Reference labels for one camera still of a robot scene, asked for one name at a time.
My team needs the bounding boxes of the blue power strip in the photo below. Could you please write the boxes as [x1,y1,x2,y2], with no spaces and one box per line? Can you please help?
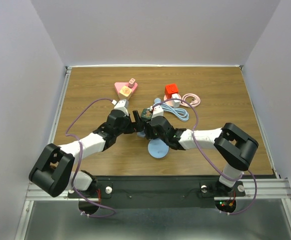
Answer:
[137,98,190,138]

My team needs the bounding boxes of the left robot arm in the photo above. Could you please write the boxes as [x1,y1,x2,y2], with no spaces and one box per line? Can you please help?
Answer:
[28,109,143,197]

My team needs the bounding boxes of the white charger adapter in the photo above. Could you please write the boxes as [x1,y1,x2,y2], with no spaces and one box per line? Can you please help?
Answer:
[171,93,182,108]

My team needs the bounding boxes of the dark green charger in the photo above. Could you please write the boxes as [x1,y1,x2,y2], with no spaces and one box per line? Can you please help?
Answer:
[140,108,153,122]

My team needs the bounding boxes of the pink coiled cable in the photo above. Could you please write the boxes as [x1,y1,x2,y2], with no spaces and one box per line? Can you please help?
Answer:
[181,92,201,108]

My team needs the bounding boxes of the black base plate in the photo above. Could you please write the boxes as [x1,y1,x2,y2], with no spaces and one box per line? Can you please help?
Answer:
[81,175,246,210]

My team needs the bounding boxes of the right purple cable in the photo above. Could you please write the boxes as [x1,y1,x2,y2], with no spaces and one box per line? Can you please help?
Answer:
[152,98,258,216]

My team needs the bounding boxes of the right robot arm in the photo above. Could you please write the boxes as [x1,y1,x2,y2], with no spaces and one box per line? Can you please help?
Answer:
[146,116,259,195]

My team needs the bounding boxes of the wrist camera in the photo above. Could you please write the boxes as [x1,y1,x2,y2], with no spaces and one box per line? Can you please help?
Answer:
[111,99,129,116]
[149,105,164,120]

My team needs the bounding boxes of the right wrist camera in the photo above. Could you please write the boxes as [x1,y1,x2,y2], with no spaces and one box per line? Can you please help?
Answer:
[149,105,164,120]

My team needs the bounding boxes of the small pink charger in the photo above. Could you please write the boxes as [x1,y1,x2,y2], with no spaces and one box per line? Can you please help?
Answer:
[128,78,136,89]

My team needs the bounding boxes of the blue round socket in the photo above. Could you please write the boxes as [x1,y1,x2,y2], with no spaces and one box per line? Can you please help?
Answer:
[147,138,170,159]

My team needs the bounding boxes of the red cube socket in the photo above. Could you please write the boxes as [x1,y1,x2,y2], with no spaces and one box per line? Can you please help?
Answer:
[164,83,179,99]

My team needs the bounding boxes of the pink triangular socket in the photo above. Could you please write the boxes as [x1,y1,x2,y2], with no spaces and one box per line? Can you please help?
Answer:
[114,82,138,100]

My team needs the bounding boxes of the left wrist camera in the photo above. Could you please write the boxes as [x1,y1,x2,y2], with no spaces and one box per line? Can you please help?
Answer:
[111,99,129,116]

